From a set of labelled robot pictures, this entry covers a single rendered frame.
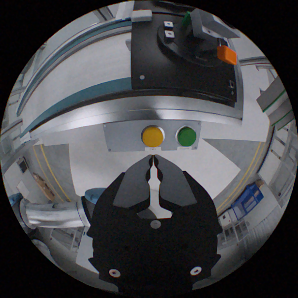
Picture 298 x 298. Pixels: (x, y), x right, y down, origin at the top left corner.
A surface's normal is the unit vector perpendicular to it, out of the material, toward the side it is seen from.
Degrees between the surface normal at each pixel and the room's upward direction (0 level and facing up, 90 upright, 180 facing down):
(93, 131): 0
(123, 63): 0
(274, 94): 90
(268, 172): 90
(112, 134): 0
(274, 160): 90
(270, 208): 90
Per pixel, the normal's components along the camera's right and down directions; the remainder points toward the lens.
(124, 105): -0.02, 0.47
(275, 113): -0.99, -0.13
